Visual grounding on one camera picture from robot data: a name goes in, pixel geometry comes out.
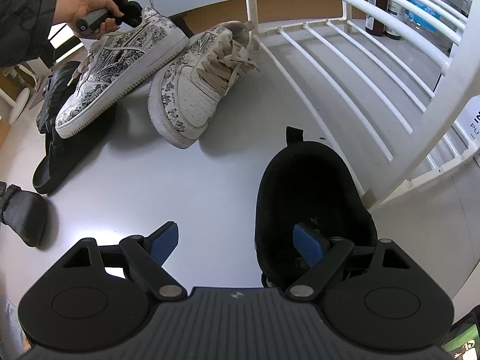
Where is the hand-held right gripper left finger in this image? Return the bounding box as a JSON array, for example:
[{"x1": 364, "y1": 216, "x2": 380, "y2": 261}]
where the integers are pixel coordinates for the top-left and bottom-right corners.
[{"x1": 64, "y1": 221, "x2": 188, "y2": 301}]

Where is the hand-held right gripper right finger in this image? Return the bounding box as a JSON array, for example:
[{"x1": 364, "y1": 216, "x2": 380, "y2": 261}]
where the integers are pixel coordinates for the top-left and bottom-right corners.
[{"x1": 287, "y1": 223, "x2": 411, "y2": 301}]

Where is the black mesh sneaker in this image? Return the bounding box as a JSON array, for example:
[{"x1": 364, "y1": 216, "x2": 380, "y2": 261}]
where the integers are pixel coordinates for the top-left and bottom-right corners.
[{"x1": 254, "y1": 125, "x2": 379, "y2": 289}]

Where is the white printed sneaker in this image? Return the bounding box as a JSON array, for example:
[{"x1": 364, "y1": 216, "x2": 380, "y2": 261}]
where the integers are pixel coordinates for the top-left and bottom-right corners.
[
  {"x1": 55, "y1": 5, "x2": 190, "y2": 139},
  {"x1": 148, "y1": 20, "x2": 265, "y2": 150}
]

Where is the black chunky shoe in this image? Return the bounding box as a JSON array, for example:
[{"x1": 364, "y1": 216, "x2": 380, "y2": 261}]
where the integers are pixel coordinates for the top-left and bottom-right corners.
[{"x1": 36, "y1": 61, "x2": 115, "y2": 136}]

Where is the white shoe rack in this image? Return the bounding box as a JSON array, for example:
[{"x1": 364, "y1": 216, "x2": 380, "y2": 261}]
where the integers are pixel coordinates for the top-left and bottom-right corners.
[{"x1": 240, "y1": 0, "x2": 480, "y2": 211}]

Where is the black fabric clog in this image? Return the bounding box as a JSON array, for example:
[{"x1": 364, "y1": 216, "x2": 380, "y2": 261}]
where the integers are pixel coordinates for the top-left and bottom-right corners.
[
  {"x1": 32, "y1": 109, "x2": 117, "y2": 196},
  {"x1": 0, "y1": 182, "x2": 49, "y2": 248}
]

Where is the person's left forearm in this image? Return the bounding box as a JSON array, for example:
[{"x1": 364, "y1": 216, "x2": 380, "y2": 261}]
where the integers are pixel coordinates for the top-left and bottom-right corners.
[{"x1": 0, "y1": 0, "x2": 60, "y2": 71}]

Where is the person's left hand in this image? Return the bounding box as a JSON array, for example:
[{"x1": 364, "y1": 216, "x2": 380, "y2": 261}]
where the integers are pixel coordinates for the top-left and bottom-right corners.
[{"x1": 52, "y1": 0, "x2": 126, "y2": 40}]

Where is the black framed glass door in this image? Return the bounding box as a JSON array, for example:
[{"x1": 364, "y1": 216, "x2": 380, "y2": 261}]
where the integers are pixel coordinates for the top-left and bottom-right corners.
[{"x1": 39, "y1": 20, "x2": 86, "y2": 64}]

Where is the white standing fan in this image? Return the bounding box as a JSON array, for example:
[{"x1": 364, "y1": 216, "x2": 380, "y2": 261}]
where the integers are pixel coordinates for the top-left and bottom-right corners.
[{"x1": 0, "y1": 65, "x2": 32, "y2": 124}]

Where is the dark screen device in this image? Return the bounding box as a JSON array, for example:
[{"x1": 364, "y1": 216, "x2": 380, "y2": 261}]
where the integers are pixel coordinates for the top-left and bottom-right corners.
[{"x1": 440, "y1": 315, "x2": 480, "y2": 360}]

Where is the white printed carton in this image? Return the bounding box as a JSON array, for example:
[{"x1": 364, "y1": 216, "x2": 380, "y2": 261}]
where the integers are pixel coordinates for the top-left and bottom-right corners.
[{"x1": 461, "y1": 95, "x2": 480, "y2": 147}]

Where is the clear water jug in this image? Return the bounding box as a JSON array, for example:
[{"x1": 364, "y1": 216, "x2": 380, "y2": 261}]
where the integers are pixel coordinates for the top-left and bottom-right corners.
[{"x1": 405, "y1": 0, "x2": 475, "y2": 55}]

